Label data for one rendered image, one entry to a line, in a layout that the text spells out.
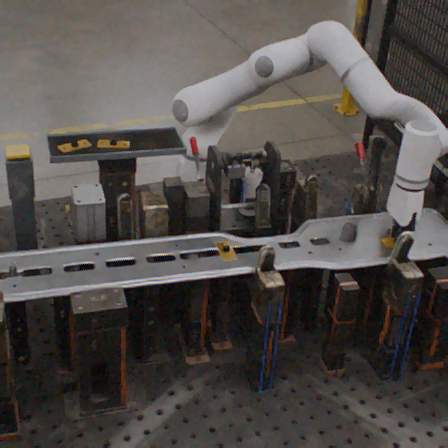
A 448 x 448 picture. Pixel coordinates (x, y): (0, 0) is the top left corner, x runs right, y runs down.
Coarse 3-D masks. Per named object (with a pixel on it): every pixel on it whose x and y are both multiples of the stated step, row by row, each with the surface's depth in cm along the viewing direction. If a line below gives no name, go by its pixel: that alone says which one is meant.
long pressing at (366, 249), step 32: (320, 224) 213; (352, 224) 214; (384, 224) 215; (0, 256) 190; (32, 256) 191; (64, 256) 192; (96, 256) 193; (128, 256) 194; (256, 256) 198; (288, 256) 199; (320, 256) 199; (352, 256) 200; (384, 256) 201; (416, 256) 203; (0, 288) 180; (32, 288) 181; (64, 288) 181; (96, 288) 183
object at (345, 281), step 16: (336, 288) 195; (352, 288) 190; (336, 304) 195; (352, 304) 193; (336, 320) 196; (352, 320) 196; (336, 336) 199; (336, 352) 203; (320, 368) 208; (336, 368) 204
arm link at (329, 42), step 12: (324, 24) 196; (336, 24) 195; (300, 36) 212; (312, 36) 198; (324, 36) 195; (336, 36) 194; (348, 36) 194; (312, 48) 199; (324, 48) 195; (336, 48) 193; (348, 48) 193; (360, 48) 194; (312, 60) 210; (324, 60) 199; (336, 60) 194; (348, 60) 192; (336, 72) 196
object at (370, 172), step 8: (376, 136) 212; (368, 144) 213; (376, 144) 211; (384, 144) 209; (368, 152) 214; (376, 152) 214; (368, 160) 215; (376, 160) 215; (368, 168) 215; (376, 168) 216; (368, 176) 216; (376, 176) 217; (368, 184) 217; (376, 184) 218; (368, 192) 218; (376, 192) 218
